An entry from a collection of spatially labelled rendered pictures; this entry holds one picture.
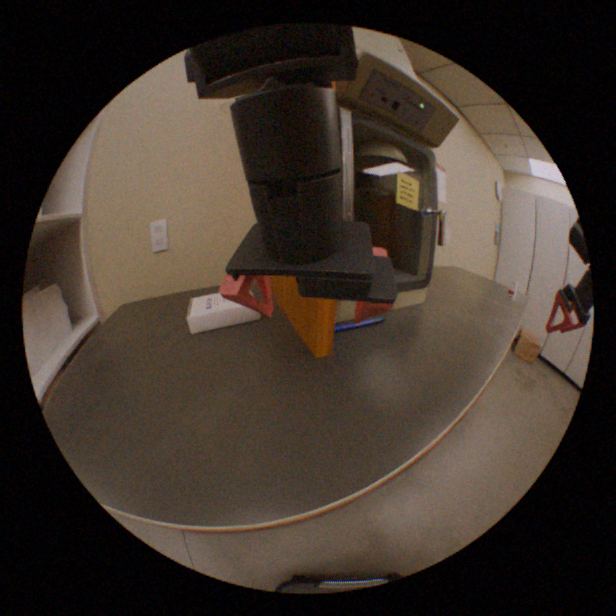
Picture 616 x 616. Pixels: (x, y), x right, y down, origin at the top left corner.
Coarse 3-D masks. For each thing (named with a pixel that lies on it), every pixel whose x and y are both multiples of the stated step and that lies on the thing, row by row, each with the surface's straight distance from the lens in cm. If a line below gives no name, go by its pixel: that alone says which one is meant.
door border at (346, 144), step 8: (344, 112) 43; (344, 120) 42; (344, 128) 41; (344, 136) 40; (344, 144) 39; (352, 152) 39; (352, 160) 39; (344, 168) 37; (352, 168) 38; (352, 176) 38; (352, 184) 37; (344, 192) 36; (352, 192) 37; (344, 200) 36; (352, 200) 37; (352, 208) 37; (352, 216) 37
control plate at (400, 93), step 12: (372, 72) 46; (372, 84) 46; (384, 84) 47; (396, 84) 49; (360, 96) 45; (372, 96) 46; (384, 96) 48; (396, 96) 49; (420, 96) 53; (384, 108) 48; (408, 108) 52; (420, 108) 54; (432, 108) 56; (408, 120) 53; (420, 120) 55
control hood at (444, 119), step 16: (368, 64) 45; (384, 64) 47; (400, 80) 49; (416, 80) 52; (352, 96) 44; (432, 96) 56; (368, 112) 49; (384, 112) 49; (448, 112) 61; (416, 128) 56; (432, 128) 59; (448, 128) 63; (432, 144) 62
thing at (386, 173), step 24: (360, 120) 45; (360, 144) 42; (384, 144) 46; (408, 144) 53; (360, 168) 39; (384, 168) 44; (408, 168) 50; (432, 168) 59; (360, 192) 38; (384, 192) 42; (432, 192) 57; (360, 216) 38; (384, 216) 42; (408, 216) 47; (432, 216) 56; (384, 240) 42; (408, 240) 48; (432, 240) 56; (408, 264) 49; (432, 264) 58; (408, 288) 51
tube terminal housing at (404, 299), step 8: (360, 112) 48; (376, 120) 50; (384, 120) 52; (400, 128) 55; (424, 144) 62; (400, 296) 52; (408, 296) 55; (416, 296) 58; (424, 296) 62; (336, 304) 40; (344, 304) 41; (352, 304) 42; (400, 304) 53; (408, 304) 56; (336, 312) 41; (344, 312) 42; (352, 312) 43; (336, 320) 41; (344, 320) 43
